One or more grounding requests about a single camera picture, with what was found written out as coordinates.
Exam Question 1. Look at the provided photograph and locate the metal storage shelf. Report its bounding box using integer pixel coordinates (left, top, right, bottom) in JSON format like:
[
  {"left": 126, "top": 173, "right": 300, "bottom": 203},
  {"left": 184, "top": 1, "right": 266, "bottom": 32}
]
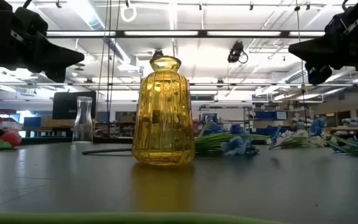
[{"left": 197, "top": 104, "right": 293, "bottom": 138}]

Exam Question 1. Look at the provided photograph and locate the black frame bar with lights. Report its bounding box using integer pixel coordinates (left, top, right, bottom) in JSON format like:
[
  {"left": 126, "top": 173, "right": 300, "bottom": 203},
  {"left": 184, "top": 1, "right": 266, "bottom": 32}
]
[{"left": 45, "top": 29, "right": 326, "bottom": 39}]

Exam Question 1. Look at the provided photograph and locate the blue box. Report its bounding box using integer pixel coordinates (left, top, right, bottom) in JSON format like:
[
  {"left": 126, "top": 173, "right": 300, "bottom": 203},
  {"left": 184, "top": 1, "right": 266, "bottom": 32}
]
[{"left": 23, "top": 116, "right": 42, "bottom": 128}]

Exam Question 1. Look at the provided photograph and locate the yellow ribbed glass vase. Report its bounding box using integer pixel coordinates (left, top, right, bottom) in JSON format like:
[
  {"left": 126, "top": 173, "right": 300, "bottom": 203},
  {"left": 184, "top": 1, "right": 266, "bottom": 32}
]
[{"left": 132, "top": 55, "right": 196, "bottom": 166}]

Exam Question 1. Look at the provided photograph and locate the black hanging cable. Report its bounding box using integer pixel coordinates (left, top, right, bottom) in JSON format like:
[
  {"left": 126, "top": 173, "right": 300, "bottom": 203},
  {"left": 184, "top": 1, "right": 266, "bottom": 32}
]
[{"left": 106, "top": 0, "right": 112, "bottom": 139}]

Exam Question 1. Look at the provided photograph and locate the black ceiling-mounted camera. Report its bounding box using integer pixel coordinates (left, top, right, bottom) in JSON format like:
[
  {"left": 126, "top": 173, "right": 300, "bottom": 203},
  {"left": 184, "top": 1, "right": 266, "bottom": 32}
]
[{"left": 227, "top": 40, "right": 249, "bottom": 65}]

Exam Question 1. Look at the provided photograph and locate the clear glass vase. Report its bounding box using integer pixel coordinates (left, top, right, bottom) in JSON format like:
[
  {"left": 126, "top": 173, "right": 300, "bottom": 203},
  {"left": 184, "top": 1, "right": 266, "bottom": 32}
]
[{"left": 72, "top": 96, "right": 94, "bottom": 144}]

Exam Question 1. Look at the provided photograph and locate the white cable loop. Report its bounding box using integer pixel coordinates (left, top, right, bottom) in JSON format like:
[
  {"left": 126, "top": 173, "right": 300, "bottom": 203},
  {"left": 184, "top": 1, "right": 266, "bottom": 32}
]
[{"left": 120, "top": 5, "right": 138, "bottom": 24}]

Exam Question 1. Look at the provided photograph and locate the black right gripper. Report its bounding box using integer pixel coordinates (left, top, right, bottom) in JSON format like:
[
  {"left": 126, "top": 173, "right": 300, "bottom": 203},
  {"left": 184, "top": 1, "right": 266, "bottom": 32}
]
[{"left": 288, "top": 29, "right": 358, "bottom": 85}]

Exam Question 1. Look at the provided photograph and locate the hanging cable with yellow plug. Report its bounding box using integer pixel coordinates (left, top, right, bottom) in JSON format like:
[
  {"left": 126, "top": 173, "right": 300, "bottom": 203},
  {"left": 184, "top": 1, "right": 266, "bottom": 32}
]
[{"left": 293, "top": 0, "right": 310, "bottom": 133}]

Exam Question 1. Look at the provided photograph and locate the wooden workbench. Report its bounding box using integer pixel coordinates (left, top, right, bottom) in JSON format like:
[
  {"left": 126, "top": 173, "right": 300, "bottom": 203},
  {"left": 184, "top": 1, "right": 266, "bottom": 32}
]
[{"left": 323, "top": 126, "right": 358, "bottom": 133}]

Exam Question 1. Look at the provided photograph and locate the brown cardboard box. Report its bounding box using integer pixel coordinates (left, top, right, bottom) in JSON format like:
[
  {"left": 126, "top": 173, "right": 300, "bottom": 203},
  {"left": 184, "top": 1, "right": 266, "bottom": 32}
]
[{"left": 40, "top": 116, "right": 76, "bottom": 128}]

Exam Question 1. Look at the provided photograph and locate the blue storage bin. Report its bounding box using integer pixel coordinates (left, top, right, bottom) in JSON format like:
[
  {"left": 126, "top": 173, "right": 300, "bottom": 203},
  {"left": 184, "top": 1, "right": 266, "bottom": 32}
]
[{"left": 255, "top": 111, "right": 288, "bottom": 121}]

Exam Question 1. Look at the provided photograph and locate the black monitor screen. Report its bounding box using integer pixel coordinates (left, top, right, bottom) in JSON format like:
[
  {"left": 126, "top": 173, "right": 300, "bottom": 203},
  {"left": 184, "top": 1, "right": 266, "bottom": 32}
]
[{"left": 52, "top": 91, "right": 97, "bottom": 120}]

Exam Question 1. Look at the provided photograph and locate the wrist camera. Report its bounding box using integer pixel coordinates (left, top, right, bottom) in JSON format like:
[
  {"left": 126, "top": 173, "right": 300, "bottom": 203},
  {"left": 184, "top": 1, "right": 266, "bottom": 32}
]
[
  {"left": 329, "top": 1, "right": 358, "bottom": 32},
  {"left": 13, "top": 6, "right": 48, "bottom": 35}
]

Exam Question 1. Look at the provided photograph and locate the thin black frame bar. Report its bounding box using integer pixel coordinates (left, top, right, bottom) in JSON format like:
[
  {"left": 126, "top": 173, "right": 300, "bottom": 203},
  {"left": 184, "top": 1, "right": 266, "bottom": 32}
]
[{"left": 0, "top": 82, "right": 358, "bottom": 88}]

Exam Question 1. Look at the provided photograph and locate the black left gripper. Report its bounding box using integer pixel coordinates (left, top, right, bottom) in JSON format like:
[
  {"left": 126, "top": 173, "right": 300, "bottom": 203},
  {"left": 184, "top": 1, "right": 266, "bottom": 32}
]
[{"left": 0, "top": 17, "right": 85, "bottom": 84}]

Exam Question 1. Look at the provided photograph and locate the white artificial flower bunch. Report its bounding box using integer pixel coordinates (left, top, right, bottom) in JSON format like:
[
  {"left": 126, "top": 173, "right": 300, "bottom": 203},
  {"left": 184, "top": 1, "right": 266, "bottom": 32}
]
[{"left": 267, "top": 128, "right": 328, "bottom": 151}]

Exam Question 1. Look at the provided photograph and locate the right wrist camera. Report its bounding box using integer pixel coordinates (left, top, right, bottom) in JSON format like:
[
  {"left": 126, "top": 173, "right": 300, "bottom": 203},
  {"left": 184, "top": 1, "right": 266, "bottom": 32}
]
[{"left": 329, "top": 1, "right": 358, "bottom": 32}]

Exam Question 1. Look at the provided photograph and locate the red artificial tulip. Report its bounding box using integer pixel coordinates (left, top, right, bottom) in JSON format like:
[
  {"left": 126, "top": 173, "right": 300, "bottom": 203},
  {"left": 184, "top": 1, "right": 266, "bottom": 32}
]
[{"left": 0, "top": 130, "right": 23, "bottom": 154}]

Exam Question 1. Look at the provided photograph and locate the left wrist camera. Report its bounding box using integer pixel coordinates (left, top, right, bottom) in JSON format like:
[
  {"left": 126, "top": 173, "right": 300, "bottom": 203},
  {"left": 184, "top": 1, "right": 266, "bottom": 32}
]
[{"left": 13, "top": 6, "right": 48, "bottom": 35}]

